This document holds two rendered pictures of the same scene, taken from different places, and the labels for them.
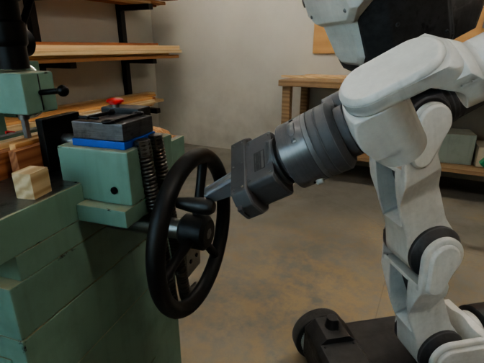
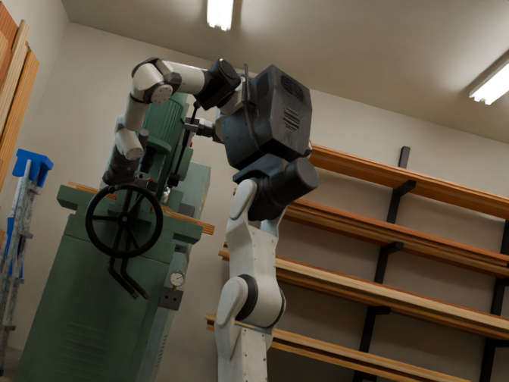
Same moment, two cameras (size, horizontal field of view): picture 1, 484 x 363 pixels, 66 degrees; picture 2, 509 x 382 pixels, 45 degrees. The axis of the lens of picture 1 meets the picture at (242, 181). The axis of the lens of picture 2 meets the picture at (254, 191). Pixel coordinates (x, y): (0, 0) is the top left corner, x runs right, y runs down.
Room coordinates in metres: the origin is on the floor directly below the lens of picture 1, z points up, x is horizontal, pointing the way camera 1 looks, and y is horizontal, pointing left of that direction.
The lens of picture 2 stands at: (-0.08, -2.15, 0.50)
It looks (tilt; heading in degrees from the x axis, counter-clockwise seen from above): 14 degrees up; 62
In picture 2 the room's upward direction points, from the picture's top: 15 degrees clockwise
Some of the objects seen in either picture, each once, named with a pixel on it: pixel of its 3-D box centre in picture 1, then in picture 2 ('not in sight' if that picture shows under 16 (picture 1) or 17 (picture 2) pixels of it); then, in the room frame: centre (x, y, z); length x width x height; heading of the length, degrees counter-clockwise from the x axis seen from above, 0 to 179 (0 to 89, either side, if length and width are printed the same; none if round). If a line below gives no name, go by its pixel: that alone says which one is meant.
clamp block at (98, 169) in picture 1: (120, 163); (135, 201); (0.63, 0.22, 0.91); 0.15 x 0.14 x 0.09; 161
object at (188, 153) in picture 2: not in sight; (180, 163); (0.90, 0.56, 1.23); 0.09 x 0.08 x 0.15; 71
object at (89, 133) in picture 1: (119, 122); (141, 184); (0.64, 0.21, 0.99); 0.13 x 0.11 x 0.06; 161
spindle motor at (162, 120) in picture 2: not in sight; (160, 116); (0.69, 0.40, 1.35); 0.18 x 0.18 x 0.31
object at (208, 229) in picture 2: not in sight; (145, 211); (0.74, 0.38, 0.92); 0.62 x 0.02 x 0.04; 161
